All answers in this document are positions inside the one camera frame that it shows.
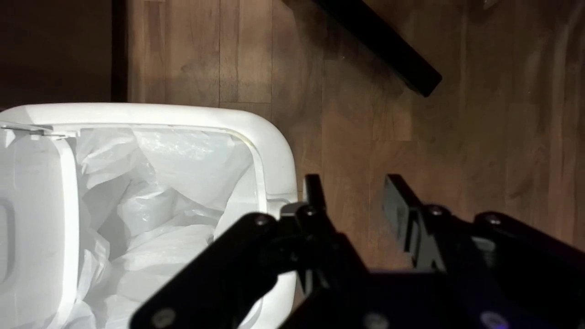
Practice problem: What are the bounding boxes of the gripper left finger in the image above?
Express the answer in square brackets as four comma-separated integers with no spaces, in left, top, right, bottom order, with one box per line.
[130,175,367,329]

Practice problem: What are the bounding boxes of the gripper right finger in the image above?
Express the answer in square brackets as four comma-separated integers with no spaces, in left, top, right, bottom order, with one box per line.
[384,175,585,329]

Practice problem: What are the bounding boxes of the white plastic bin liner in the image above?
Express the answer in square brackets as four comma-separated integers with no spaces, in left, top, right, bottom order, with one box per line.
[69,128,262,329]

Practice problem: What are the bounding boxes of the white plastic bin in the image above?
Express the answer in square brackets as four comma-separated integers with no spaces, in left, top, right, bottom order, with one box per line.
[0,103,300,329]

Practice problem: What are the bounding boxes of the white bin lid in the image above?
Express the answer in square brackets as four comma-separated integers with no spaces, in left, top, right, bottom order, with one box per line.
[0,123,82,329]

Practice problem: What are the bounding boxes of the black metal bar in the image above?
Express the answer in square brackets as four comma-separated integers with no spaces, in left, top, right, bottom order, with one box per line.
[313,0,443,98]

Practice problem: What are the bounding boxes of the dark brown cabinet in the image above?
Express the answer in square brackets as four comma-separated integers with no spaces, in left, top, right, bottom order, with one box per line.
[0,0,128,111]

